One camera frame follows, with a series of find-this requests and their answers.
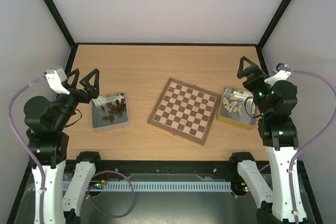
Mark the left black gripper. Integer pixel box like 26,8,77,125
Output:
53,69,100,131

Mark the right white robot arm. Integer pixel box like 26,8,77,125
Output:
229,57,309,223

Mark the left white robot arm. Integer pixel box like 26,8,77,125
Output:
24,68,101,223

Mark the pile of dark chess pieces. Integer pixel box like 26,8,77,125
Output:
102,99,126,123

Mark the wooden chess board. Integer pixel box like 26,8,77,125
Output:
148,78,221,146

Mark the gold tin tray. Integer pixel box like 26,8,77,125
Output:
216,87,259,130

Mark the pink tin tray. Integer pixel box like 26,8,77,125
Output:
91,92,130,132

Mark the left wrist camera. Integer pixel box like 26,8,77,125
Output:
44,67,68,83

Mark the black frame rail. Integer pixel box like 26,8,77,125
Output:
26,158,305,180

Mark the light blue cable duct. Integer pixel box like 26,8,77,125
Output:
61,180,232,193

